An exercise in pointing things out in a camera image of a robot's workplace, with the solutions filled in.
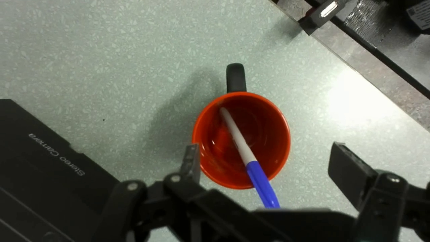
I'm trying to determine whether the black table clamp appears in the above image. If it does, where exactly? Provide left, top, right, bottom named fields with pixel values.
left=299, top=0, right=357, bottom=37

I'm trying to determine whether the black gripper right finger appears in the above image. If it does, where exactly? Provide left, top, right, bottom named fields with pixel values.
left=327, top=142, right=430, bottom=242

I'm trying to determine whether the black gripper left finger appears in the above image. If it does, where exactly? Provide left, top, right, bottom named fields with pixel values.
left=89, top=144, right=213, bottom=242

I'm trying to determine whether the black camera box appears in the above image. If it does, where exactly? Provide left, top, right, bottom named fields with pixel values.
left=0, top=99, right=124, bottom=242

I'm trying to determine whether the blue and white pen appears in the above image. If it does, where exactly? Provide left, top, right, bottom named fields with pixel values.
left=218, top=107, right=283, bottom=210

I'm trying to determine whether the black metal bar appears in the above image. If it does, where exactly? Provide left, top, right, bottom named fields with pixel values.
left=334, top=0, right=430, bottom=100

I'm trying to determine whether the black and red mug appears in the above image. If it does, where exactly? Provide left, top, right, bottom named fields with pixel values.
left=191, top=62, right=293, bottom=191

